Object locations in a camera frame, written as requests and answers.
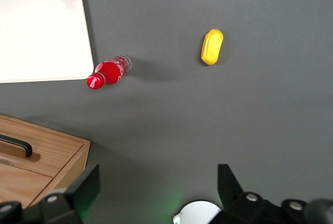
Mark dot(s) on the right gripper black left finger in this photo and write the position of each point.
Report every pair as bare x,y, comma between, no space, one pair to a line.
78,198

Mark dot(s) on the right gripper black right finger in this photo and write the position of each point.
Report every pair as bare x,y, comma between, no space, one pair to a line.
247,208

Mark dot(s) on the red coke bottle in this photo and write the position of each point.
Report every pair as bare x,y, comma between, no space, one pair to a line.
109,73

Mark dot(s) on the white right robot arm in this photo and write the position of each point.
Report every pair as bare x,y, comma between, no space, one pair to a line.
197,211

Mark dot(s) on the beige rectangular tray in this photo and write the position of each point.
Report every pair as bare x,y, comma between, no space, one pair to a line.
39,26

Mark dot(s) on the wooden two-drawer cabinet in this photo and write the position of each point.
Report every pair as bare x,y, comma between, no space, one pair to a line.
62,156

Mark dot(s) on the wooden bottom drawer front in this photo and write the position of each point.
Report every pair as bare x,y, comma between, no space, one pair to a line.
57,151

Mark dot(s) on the wooden drawer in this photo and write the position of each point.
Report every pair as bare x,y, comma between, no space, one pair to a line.
57,151
23,182

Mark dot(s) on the wooden top drawer front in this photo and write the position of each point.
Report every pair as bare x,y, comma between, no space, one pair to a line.
23,182

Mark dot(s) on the yellow toy lemon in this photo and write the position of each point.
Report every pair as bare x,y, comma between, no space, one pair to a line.
212,47

